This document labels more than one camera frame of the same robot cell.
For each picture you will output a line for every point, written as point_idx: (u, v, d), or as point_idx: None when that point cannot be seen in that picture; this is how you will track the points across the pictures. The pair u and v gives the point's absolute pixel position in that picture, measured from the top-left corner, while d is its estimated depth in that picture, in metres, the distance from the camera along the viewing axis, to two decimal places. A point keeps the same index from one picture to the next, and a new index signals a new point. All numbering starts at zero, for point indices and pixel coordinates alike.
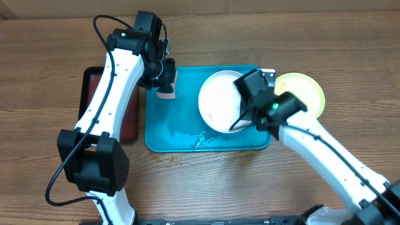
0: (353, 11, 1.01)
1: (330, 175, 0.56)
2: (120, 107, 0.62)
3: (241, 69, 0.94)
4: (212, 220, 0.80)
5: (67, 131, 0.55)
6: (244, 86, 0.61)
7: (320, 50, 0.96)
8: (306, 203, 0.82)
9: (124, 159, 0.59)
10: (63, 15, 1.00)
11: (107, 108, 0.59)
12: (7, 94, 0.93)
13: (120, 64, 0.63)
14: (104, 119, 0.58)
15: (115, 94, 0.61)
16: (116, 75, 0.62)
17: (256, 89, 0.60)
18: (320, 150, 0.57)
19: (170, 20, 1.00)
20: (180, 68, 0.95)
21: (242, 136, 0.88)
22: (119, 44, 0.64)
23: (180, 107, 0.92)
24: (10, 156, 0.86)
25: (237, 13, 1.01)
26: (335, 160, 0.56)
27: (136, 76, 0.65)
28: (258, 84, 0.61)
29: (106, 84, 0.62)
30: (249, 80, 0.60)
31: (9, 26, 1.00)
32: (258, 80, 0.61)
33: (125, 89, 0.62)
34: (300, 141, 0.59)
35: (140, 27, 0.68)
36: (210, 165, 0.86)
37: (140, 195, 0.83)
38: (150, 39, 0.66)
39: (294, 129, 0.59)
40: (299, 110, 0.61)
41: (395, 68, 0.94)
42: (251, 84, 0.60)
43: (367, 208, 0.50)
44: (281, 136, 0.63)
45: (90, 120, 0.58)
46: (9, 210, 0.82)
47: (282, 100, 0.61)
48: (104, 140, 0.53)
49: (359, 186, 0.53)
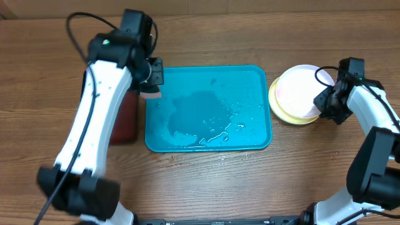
0: (352, 11, 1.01)
1: (369, 118, 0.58)
2: (104, 134, 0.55)
3: (240, 69, 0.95)
4: (212, 220, 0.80)
5: (45, 170, 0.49)
6: (345, 64, 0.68)
7: (320, 50, 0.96)
8: (307, 203, 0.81)
9: (112, 186, 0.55)
10: (64, 15, 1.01)
11: (89, 137, 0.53)
12: (8, 94, 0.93)
13: (103, 82, 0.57)
14: (85, 150, 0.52)
15: (99, 119, 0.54)
16: (98, 95, 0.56)
17: (354, 69, 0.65)
18: (373, 102, 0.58)
19: (170, 21, 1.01)
20: (180, 69, 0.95)
21: (244, 135, 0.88)
22: (101, 54, 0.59)
23: (180, 107, 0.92)
24: (10, 155, 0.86)
25: (237, 13, 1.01)
26: (380, 105, 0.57)
27: (122, 92, 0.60)
28: (358, 68, 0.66)
29: (87, 107, 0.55)
30: (354, 62, 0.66)
31: (10, 27, 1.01)
32: (360, 65, 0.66)
33: (109, 111, 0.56)
34: (361, 95, 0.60)
35: (128, 29, 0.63)
36: (210, 165, 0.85)
37: (140, 195, 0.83)
38: (136, 45, 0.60)
39: (362, 87, 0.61)
40: (379, 89, 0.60)
41: (395, 68, 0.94)
42: (354, 64, 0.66)
43: (386, 132, 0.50)
44: (350, 95, 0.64)
45: (70, 153, 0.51)
46: (9, 211, 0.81)
47: (370, 82, 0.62)
48: (85, 179, 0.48)
49: (388, 124, 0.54)
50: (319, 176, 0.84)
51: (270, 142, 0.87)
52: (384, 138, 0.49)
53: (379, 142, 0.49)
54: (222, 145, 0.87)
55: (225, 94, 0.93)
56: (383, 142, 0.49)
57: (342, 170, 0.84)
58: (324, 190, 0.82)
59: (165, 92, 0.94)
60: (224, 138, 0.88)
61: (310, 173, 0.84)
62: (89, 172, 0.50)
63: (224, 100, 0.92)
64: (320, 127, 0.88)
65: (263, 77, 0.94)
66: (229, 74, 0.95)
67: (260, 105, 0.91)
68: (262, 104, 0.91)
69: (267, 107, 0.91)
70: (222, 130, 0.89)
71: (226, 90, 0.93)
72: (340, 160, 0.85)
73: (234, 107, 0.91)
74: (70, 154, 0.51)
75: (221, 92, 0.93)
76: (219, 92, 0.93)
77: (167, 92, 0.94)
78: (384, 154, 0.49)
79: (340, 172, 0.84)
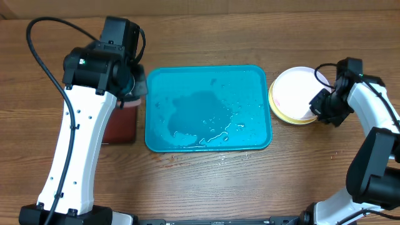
0: (352, 11, 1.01)
1: (370, 117, 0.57)
2: (88, 165, 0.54)
3: (240, 69, 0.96)
4: (212, 220, 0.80)
5: (29, 211, 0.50)
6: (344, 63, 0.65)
7: (320, 50, 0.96)
8: (306, 203, 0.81)
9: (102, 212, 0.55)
10: (64, 15, 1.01)
11: (71, 174, 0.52)
12: (7, 94, 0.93)
13: (82, 111, 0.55)
14: (69, 189, 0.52)
15: (80, 154, 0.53)
16: (77, 127, 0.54)
17: (352, 70, 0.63)
18: (375, 102, 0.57)
19: (170, 21, 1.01)
20: (180, 69, 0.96)
21: (243, 135, 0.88)
22: (80, 73, 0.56)
23: (180, 107, 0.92)
24: (10, 155, 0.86)
25: (237, 13, 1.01)
26: (382, 104, 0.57)
27: (105, 117, 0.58)
28: (357, 69, 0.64)
29: (67, 140, 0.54)
30: (352, 62, 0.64)
31: (10, 27, 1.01)
32: (359, 67, 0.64)
33: (91, 143, 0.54)
34: (362, 91, 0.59)
35: (111, 42, 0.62)
36: (210, 165, 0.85)
37: (140, 195, 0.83)
38: (118, 62, 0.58)
39: (363, 83, 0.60)
40: (379, 85, 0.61)
41: (395, 68, 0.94)
42: (352, 65, 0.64)
43: (386, 132, 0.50)
44: (352, 92, 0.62)
45: (53, 193, 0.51)
46: (9, 211, 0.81)
47: (370, 78, 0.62)
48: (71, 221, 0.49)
49: (389, 124, 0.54)
50: (319, 176, 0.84)
51: (270, 142, 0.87)
52: (385, 140, 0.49)
53: (379, 144, 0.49)
54: (222, 145, 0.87)
55: (225, 94, 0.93)
56: (383, 144, 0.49)
57: (342, 170, 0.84)
58: (324, 190, 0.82)
59: (165, 92, 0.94)
60: (224, 138, 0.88)
61: (310, 174, 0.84)
62: (74, 212, 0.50)
63: (224, 100, 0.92)
64: (320, 127, 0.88)
65: (263, 77, 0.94)
66: (229, 74, 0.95)
67: (260, 105, 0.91)
68: (262, 104, 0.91)
69: (267, 107, 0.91)
70: (222, 130, 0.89)
71: (226, 90, 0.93)
72: (339, 160, 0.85)
73: (234, 107, 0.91)
74: (52, 193, 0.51)
75: (221, 92, 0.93)
76: (219, 92, 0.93)
77: (167, 92, 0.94)
78: (384, 155, 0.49)
79: (340, 172, 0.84)
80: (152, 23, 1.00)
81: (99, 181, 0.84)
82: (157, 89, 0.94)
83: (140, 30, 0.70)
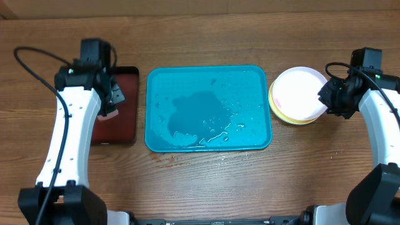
0: (352, 11, 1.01)
1: (379, 139, 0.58)
2: (82, 148, 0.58)
3: (241, 69, 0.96)
4: (212, 220, 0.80)
5: (28, 191, 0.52)
6: (361, 54, 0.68)
7: (320, 50, 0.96)
8: (306, 203, 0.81)
9: (97, 201, 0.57)
10: (64, 15, 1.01)
11: (67, 154, 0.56)
12: (8, 94, 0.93)
13: (74, 104, 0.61)
14: (65, 166, 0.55)
15: (74, 137, 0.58)
16: (70, 115, 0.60)
17: (369, 64, 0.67)
18: (387, 124, 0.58)
19: (170, 21, 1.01)
20: (180, 69, 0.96)
21: (243, 135, 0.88)
22: (68, 82, 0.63)
23: (180, 107, 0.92)
24: (10, 156, 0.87)
25: (237, 13, 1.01)
26: (395, 129, 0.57)
27: (93, 110, 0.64)
28: (375, 62, 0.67)
29: (61, 129, 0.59)
30: (370, 54, 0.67)
31: (11, 27, 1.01)
32: (377, 59, 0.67)
33: (83, 129, 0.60)
34: (377, 107, 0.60)
35: (89, 57, 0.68)
36: (210, 165, 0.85)
37: (140, 195, 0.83)
38: (99, 70, 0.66)
39: (379, 95, 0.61)
40: (394, 90, 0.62)
41: (395, 68, 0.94)
42: (369, 56, 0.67)
43: (395, 173, 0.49)
44: (364, 99, 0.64)
45: (50, 170, 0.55)
46: (9, 211, 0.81)
47: (387, 77, 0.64)
48: (69, 191, 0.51)
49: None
50: (318, 176, 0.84)
51: (270, 142, 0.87)
52: (391, 177, 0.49)
53: (384, 183, 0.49)
54: (222, 145, 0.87)
55: (225, 94, 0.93)
56: (389, 182, 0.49)
57: (342, 170, 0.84)
58: (324, 190, 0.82)
59: (165, 92, 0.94)
60: (224, 138, 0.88)
61: (310, 174, 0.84)
62: (74, 182, 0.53)
63: (224, 100, 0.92)
64: (320, 127, 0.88)
65: (263, 77, 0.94)
66: (229, 74, 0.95)
67: (260, 105, 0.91)
68: (262, 104, 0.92)
69: (267, 107, 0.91)
70: (222, 130, 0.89)
71: (226, 90, 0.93)
72: (339, 160, 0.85)
73: (234, 107, 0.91)
74: (50, 172, 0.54)
75: (221, 92, 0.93)
76: (219, 92, 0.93)
77: (167, 92, 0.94)
78: (387, 194, 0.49)
79: (340, 172, 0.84)
80: (152, 23, 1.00)
81: (99, 181, 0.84)
82: (157, 89, 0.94)
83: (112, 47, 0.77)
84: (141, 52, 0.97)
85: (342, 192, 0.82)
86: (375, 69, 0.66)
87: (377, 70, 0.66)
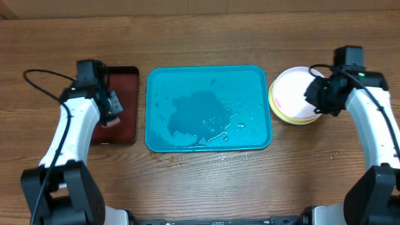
0: (352, 11, 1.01)
1: (369, 139, 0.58)
2: (82, 144, 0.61)
3: (241, 69, 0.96)
4: (212, 221, 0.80)
5: (29, 172, 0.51)
6: (343, 53, 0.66)
7: (320, 50, 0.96)
8: (306, 203, 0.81)
9: (96, 192, 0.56)
10: (64, 15, 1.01)
11: (68, 140, 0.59)
12: (8, 94, 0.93)
13: (75, 107, 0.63)
14: (66, 150, 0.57)
15: (75, 132, 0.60)
16: (72, 117, 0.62)
17: (352, 61, 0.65)
18: (375, 124, 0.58)
19: (170, 20, 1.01)
20: (180, 69, 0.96)
21: (243, 135, 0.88)
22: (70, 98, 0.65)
23: (180, 107, 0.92)
24: (10, 155, 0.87)
25: (237, 13, 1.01)
26: (384, 128, 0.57)
27: (92, 114, 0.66)
28: (357, 59, 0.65)
29: (64, 124, 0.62)
30: (352, 51, 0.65)
31: (11, 27, 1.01)
32: (359, 55, 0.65)
33: (84, 124, 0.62)
34: (363, 105, 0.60)
35: (85, 77, 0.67)
36: (210, 165, 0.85)
37: (140, 195, 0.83)
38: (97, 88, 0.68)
39: (365, 94, 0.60)
40: (379, 87, 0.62)
41: (395, 68, 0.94)
42: (350, 54, 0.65)
43: (386, 172, 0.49)
44: (350, 98, 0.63)
45: (53, 154, 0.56)
46: (9, 211, 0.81)
47: (370, 75, 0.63)
48: (69, 168, 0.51)
49: (390, 155, 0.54)
50: (319, 176, 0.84)
51: (270, 142, 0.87)
52: (385, 179, 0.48)
53: (379, 186, 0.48)
54: (222, 145, 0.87)
55: (225, 94, 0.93)
56: (383, 185, 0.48)
57: (342, 170, 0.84)
58: (324, 190, 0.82)
59: (165, 92, 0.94)
60: (224, 138, 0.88)
61: (310, 173, 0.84)
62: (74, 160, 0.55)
63: (224, 100, 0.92)
64: (320, 127, 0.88)
65: (263, 77, 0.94)
66: (229, 74, 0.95)
67: (260, 105, 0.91)
68: (262, 104, 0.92)
69: (267, 107, 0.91)
70: (222, 130, 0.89)
71: (226, 90, 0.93)
72: (339, 160, 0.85)
73: (234, 107, 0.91)
74: (52, 155, 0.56)
75: (221, 92, 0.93)
76: (219, 92, 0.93)
77: (167, 92, 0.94)
78: (383, 195, 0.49)
79: (340, 172, 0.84)
80: (152, 23, 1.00)
81: (99, 181, 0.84)
82: (157, 89, 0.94)
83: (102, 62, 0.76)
84: (140, 52, 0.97)
85: (342, 192, 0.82)
86: (357, 67, 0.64)
87: (359, 68, 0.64)
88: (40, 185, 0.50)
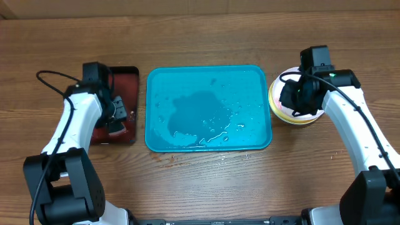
0: (352, 11, 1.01)
1: (352, 140, 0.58)
2: (84, 135, 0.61)
3: (241, 69, 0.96)
4: (212, 220, 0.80)
5: (31, 159, 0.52)
6: (309, 55, 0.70)
7: None
8: (307, 203, 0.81)
9: (96, 182, 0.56)
10: (64, 15, 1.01)
11: (71, 129, 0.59)
12: (7, 94, 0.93)
13: (79, 100, 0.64)
14: (68, 139, 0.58)
15: (77, 123, 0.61)
16: (75, 109, 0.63)
17: (319, 62, 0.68)
18: (355, 125, 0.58)
19: (170, 21, 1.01)
20: (180, 69, 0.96)
21: (243, 135, 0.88)
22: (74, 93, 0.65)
23: (180, 107, 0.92)
24: (10, 155, 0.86)
25: (237, 13, 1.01)
26: (364, 128, 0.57)
27: (95, 109, 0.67)
28: (323, 59, 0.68)
29: (67, 114, 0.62)
30: (317, 52, 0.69)
31: (11, 27, 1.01)
32: (325, 56, 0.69)
33: (86, 117, 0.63)
34: (340, 107, 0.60)
35: (90, 77, 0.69)
36: (210, 165, 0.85)
37: (140, 195, 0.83)
38: (101, 87, 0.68)
39: (339, 95, 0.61)
40: (351, 85, 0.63)
41: (395, 68, 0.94)
42: (317, 55, 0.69)
43: (375, 174, 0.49)
44: (326, 101, 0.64)
45: (55, 142, 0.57)
46: (9, 211, 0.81)
47: (340, 73, 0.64)
48: (70, 154, 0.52)
49: (376, 156, 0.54)
50: (319, 176, 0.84)
51: (270, 142, 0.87)
52: (376, 182, 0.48)
53: (371, 189, 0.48)
54: (222, 145, 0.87)
55: (225, 94, 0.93)
56: (375, 187, 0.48)
57: (342, 170, 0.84)
58: (324, 190, 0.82)
59: (165, 92, 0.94)
60: (224, 138, 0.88)
61: (310, 174, 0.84)
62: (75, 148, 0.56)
63: (224, 100, 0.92)
64: (320, 127, 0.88)
65: (263, 77, 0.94)
66: (229, 74, 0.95)
67: (260, 105, 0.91)
68: (262, 104, 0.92)
69: (267, 107, 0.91)
70: (222, 130, 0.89)
71: (226, 90, 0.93)
72: (339, 160, 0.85)
73: (234, 107, 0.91)
74: (54, 144, 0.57)
75: (221, 91, 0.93)
76: (219, 92, 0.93)
77: (167, 92, 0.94)
78: (378, 197, 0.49)
79: (340, 172, 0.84)
80: (152, 23, 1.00)
81: None
82: (157, 89, 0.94)
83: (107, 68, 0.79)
84: (140, 52, 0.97)
85: (342, 191, 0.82)
86: (326, 67, 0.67)
87: (327, 68, 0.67)
88: (42, 172, 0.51)
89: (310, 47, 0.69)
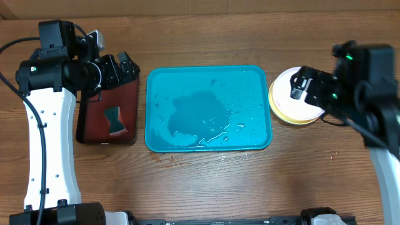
0: (352, 11, 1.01)
1: None
2: (67, 162, 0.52)
3: (241, 69, 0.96)
4: (212, 221, 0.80)
5: (16, 217, 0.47)
6: (365, 61, 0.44)
7: (320, 50, 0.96)
8: (306, 203, 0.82)
9: (94, 207, 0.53)
10: (64, 15, 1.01)
11: (52, 169, 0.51)
12: (7, 94, 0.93)
13: (45, 110, 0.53)
14: (52, 184, 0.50)
15: (55, 151, 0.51)
16: (45, 125, 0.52)
17: (378, 74, 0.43)
18: None
19: (170, 21, 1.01)
20: (180, 69, 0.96)
21: (243, 135, 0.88)
22: (34, 83, 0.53)
23: (180, 107, 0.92)
24: (10, 156, 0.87)
25: (237, 13, 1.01)
26: None
27: (70, 115, 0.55)
28: (384, 70, 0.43)
29: (38, 143, 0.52)
30: (375, 57, 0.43)
31: (10, 27, 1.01)
32: (387, 64, 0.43)
33: (62, 135, 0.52)
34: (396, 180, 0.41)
35: (52, 44, 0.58)
36: (210, 165, 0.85)
37: (140, 195, 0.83)
38: (65, 62, 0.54)
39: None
40: None
41: None
42: (376, 63, 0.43)
43: None
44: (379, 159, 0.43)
45: (37, 192, 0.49)
46: (9, 211, 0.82)
47: None
48: (62, 212, 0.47)
49: None
50: (319, 176, 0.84)
51: (270, 142, 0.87)
52: None
53: None
54: (222, 145, 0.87)
55: (225, 94, 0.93)
56: None
57: (342, 170, 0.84)
58: (324, 190, 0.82)
59: (165, 92, 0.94)
60: (224, 138, 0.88)
61: (310, 174, 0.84)
62: (65, 201, 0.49)
63: (224, 100, 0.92)
64: (320, 127, 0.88)
65: (263, 77, 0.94)
66: (229, 74, 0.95)
67: (260, 105, 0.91)
68: (262, 104, 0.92)
69: (267, 107, 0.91)
70: (222, 130, 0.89)
71: (226, 90, 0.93)
72: (339, 160, 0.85)
73: (234, 107, 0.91)
74: (37, 194, 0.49)
75: (221, 92, 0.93)
76: (218, 92, 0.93)
77: (167, 92, 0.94)
78: None
79: (340, 172, 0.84)
80: (152, 23, 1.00)
81: (99, 181, 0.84)
82: (157, 89, 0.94)
83: (75, 25, 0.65)
84: (140, 52, 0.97)
85: (342, 192, 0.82)
86: (389, 87, 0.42)
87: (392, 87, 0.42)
88: None
89: (369, 48, 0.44)
